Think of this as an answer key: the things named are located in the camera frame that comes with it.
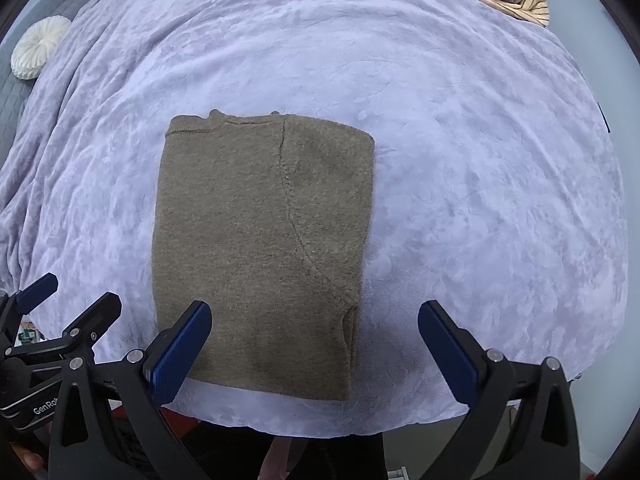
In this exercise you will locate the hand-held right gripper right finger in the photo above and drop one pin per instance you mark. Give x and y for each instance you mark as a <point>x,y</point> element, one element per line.
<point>450,355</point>

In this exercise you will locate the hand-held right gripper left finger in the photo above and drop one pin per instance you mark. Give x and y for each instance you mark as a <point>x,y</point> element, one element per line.
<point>180,355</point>

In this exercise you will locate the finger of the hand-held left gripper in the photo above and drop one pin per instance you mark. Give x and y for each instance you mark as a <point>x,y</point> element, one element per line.
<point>37,290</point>
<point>97,315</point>

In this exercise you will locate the olive knit sweater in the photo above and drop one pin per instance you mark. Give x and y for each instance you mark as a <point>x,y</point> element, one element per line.
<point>250,235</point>

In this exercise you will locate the person's left hand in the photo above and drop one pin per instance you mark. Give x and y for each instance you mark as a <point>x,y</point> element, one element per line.
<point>29,460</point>

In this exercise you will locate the red object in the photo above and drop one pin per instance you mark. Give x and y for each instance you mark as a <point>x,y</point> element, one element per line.
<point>182,422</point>

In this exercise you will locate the grey quilted sofa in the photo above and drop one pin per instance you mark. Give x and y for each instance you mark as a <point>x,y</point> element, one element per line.
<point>20,100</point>

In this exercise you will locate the lavender embossed plush blanket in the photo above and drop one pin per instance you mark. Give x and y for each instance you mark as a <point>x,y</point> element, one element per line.
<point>450,160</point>

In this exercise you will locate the white round pleated cushion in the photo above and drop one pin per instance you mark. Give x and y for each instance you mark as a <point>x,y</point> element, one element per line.
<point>37,47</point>

